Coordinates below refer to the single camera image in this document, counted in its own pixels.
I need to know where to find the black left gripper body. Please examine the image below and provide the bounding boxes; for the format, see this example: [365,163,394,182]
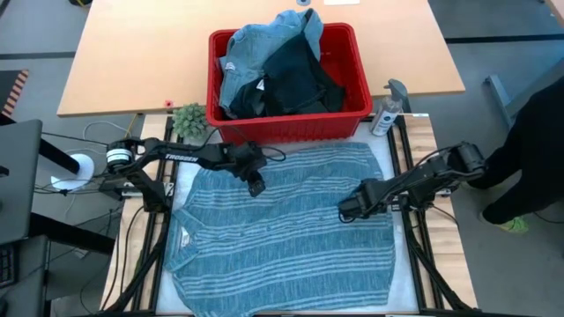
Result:
[235,149,268,180]

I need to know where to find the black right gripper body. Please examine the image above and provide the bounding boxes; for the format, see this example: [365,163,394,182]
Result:
[352,179,382,208]

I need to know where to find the blue white-striped button shirt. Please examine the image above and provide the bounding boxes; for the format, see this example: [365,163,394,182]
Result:
[163,141,397,317]

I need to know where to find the red plastic laundry bin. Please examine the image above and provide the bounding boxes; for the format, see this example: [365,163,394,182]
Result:
[205,22,375,146]

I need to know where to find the small green succulent plant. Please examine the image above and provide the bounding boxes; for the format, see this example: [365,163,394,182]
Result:
[171,102,209,140]

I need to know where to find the light wooden side board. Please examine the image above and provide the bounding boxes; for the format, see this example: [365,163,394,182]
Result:
[100,114,177,312]
[403,113,479,309]

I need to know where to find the clear spray bottle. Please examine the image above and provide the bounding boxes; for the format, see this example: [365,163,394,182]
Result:
[369,78,409,137]

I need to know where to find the dark navy garment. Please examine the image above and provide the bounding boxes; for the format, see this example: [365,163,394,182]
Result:
[228,33,347,120]

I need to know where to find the light blue jeans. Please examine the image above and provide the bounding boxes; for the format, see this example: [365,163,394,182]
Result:
[219,8,325,118]

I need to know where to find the person's green shoe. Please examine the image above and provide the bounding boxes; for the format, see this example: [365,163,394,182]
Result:
[478,213,530,234]

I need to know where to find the large tan wooden table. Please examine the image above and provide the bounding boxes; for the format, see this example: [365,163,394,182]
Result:
[56,0,466,118]

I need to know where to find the grey metal table leg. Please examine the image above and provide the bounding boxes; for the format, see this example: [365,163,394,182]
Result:
[484,59,564,129]

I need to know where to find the person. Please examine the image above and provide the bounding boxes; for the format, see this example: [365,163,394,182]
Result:
[460,77,564,234]

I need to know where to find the white round disc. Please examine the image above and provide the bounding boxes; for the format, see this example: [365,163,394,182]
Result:
[50,152,96,191]

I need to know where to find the black desk support bar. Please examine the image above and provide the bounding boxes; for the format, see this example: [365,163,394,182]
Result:
[38,138,81,175]

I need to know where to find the grey laptop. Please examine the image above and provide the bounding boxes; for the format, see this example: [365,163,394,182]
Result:
[0,118,43,246]

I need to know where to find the hazard-striped floor mat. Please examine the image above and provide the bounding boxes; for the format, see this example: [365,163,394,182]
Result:
[0,69,30,118]

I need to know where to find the black keyboard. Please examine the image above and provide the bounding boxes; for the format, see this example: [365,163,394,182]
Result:
[0,244,17,287]

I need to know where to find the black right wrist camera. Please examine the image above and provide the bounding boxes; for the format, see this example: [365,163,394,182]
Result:
[338,196,366,221]

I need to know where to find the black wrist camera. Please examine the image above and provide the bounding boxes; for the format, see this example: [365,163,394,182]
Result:
[338,196,366,221]
[248,173,267,198]

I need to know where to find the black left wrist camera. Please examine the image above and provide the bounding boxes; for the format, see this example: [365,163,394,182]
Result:
[248,173,267,198]

